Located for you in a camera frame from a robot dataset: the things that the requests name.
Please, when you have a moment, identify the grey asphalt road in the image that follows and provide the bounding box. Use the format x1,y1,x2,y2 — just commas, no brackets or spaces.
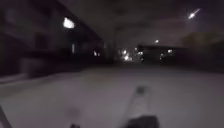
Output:
0,63,224,128

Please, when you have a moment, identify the dark low building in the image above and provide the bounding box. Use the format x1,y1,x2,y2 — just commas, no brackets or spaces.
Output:
137,44,188,65

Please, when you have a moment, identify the robot's own part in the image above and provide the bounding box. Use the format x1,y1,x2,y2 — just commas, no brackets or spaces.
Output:
128,115,160,128
69,123,81,128

